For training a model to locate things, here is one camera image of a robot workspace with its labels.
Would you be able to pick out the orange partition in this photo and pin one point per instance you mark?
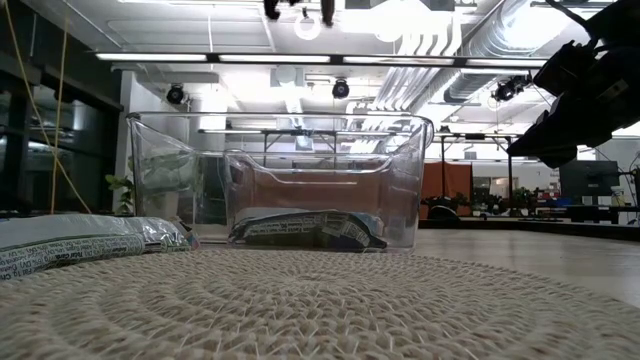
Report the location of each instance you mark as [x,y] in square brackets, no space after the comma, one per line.
[450,185]

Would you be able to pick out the silver blue granola bar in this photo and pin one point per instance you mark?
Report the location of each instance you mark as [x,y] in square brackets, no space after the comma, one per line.
[75,240]

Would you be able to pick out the green potted plant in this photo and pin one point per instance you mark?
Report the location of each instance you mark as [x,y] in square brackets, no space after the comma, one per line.
[120,192]

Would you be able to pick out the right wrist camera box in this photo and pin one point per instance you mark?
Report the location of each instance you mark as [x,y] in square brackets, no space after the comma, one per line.
[565,70]

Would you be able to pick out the black round mounted camera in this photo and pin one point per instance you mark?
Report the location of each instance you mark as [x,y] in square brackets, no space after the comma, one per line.
[341,89]
[507,90]
[175,94]

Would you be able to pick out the black monitor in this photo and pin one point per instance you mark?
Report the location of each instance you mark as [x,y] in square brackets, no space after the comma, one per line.
[590,180]

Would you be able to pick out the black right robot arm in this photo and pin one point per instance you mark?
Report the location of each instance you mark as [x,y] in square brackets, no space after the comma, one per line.
[620,20]

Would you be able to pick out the clear plastic bin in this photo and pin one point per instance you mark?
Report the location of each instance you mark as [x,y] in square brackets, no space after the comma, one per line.
[150,165]
[235,175]

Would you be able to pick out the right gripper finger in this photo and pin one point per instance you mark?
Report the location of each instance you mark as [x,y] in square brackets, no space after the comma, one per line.
[550,145]

